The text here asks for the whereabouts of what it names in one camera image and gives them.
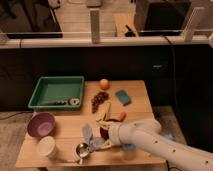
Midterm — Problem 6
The red bowl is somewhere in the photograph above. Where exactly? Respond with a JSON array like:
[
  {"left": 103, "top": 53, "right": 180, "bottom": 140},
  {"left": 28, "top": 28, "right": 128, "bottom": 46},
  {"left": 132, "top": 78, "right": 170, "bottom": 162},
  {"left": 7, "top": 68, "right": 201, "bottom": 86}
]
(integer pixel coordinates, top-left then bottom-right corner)
[{"left": 99, "top": 117, "right": 122, "bottom": 141}]

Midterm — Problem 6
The teal sponge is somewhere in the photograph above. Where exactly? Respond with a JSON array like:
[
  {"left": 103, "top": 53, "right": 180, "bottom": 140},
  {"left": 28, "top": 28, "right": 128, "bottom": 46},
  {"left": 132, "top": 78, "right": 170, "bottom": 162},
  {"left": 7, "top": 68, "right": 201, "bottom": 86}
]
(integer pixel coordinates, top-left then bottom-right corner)
[{"left": 115, "top": 90, "right": 131, "bottom": 106}]

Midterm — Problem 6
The white cup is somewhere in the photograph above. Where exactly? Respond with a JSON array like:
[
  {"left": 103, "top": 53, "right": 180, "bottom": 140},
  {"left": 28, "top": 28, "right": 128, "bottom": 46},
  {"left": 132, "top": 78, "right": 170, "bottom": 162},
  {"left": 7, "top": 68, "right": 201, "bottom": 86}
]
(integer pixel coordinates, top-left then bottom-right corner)
[{"left": 37, "top": 136, "right": 57, "bottom": 158}]

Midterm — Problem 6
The black monitor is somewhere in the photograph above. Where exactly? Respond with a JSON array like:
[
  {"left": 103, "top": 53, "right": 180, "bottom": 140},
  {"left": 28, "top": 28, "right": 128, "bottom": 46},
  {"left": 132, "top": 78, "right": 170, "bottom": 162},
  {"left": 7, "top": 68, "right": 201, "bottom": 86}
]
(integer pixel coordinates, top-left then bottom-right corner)
[{"left": 135, "top": 0, "right": 191, "bottom": 36}]

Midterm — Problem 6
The white angled post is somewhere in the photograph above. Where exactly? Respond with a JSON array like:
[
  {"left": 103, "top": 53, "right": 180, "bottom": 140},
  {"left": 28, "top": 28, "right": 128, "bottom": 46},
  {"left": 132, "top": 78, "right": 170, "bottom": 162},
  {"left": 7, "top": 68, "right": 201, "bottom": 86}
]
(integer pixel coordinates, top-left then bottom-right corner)
[{"left": 182, "top": 7, "right": 205, "bottom": 42}]

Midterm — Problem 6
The dark tool in tray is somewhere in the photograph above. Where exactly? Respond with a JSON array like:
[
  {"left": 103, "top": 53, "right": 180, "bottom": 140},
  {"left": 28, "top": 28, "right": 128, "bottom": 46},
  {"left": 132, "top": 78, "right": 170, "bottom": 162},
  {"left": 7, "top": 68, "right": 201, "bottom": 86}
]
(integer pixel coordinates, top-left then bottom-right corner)
[{"left": 43, "top": 101, "right": 68, "bottom": 106}]

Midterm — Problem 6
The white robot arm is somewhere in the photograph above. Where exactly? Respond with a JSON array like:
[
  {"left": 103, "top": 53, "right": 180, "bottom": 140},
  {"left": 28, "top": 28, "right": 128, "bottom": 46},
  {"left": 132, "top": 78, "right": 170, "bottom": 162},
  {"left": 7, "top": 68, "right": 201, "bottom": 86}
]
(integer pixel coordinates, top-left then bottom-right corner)
[{"left": 108, "top": 119, "right": 213, "bottom": 171}]

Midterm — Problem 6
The blue cup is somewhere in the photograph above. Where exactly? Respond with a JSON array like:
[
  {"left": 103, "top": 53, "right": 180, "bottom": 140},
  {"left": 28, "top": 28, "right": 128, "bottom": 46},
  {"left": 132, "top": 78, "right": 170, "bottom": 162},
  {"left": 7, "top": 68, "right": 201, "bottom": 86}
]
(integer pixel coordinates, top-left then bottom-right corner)
[{"left": 122, "top": 144, "right": 135, "bottom": 151}]

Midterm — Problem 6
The white vertical post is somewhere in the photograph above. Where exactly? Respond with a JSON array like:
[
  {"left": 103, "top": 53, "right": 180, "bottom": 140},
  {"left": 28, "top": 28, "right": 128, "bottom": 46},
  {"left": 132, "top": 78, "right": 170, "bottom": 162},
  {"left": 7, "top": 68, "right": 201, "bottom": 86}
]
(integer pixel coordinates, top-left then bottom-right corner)
[{"left": 90, "top": 8, "right": 100, "bottom": 44}]

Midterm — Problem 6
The purple bowl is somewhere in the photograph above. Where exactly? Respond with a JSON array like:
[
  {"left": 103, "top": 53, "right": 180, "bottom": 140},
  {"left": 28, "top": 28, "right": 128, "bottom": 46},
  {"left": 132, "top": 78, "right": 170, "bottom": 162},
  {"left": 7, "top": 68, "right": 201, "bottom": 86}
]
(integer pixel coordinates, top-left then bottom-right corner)
[{"left": 27, "top": 112, "right": 55, "bottom": 138}]

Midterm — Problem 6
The orange fruit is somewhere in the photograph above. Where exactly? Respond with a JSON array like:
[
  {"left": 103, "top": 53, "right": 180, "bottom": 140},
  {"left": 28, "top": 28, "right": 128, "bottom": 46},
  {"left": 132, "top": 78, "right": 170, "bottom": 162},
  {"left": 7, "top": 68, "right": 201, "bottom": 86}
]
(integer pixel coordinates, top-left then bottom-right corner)
[{"left": 99, "top": 79, "right": 110, "bottom": 90}]

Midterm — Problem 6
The orange carrot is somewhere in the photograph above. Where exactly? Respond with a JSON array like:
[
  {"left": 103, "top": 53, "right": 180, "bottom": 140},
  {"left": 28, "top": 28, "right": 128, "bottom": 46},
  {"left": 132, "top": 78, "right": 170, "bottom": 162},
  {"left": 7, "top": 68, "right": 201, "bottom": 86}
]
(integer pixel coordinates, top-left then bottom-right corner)
[{"left": 119, "top": 112, "right": 126, "bottom": 121}]

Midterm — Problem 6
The metal measuring scoop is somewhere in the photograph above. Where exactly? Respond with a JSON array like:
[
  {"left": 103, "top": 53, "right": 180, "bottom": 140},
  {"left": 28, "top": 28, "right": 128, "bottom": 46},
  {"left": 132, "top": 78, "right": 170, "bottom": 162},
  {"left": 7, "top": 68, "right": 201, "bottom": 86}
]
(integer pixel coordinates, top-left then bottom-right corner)
[{"left": 69, "top": 143, "right": 90, "bottom": 165}]

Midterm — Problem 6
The tape roll in tray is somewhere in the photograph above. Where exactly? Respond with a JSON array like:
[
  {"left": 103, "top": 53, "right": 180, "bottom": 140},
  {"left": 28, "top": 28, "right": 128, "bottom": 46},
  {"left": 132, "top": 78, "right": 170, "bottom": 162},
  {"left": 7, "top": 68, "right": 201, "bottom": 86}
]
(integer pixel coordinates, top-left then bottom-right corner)
[{"left": 68, "top": 98, "right": 80, "bottom": 106}]

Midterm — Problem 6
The yellow banana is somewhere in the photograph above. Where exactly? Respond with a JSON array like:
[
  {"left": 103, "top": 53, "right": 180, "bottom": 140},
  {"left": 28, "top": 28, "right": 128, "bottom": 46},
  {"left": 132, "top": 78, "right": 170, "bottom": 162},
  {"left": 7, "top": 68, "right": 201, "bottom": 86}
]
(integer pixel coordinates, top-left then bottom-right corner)
[{"left": 96, "top": 102, "right": 111, "bottom": 122}]

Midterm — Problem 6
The green plastic tray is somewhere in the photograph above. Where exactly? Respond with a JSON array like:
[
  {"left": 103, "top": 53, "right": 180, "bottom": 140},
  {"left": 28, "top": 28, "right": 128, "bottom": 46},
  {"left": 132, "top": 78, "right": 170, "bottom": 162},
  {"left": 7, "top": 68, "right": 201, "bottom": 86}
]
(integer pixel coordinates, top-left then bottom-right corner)
[{"left": 28, "top": 76, "right": 84, "bottom": 111}]

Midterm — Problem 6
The blue object on floor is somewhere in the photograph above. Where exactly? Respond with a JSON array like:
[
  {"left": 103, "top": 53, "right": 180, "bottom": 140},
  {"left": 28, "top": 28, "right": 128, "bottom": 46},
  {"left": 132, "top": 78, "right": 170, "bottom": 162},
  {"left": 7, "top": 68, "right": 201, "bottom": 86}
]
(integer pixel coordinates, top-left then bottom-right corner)
[{"left": 164, "top": 133, "right": 175, "bottom": 141}]

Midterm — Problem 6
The blue grey cloth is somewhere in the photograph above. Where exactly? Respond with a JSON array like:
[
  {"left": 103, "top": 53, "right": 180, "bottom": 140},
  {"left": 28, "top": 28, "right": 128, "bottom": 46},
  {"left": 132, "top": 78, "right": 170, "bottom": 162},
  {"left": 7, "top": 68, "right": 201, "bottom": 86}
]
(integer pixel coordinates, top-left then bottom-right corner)
[{"left": 82, "top": 124, "right": 105, "bottom": 151}]

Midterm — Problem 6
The bunch of dark grapes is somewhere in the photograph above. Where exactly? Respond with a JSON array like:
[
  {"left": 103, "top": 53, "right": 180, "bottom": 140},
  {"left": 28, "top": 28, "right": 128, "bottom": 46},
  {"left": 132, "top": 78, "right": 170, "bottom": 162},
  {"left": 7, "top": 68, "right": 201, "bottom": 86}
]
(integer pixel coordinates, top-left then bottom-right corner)
[{"left": 91, "top": 91, "right": 109, "bottom": 113}]

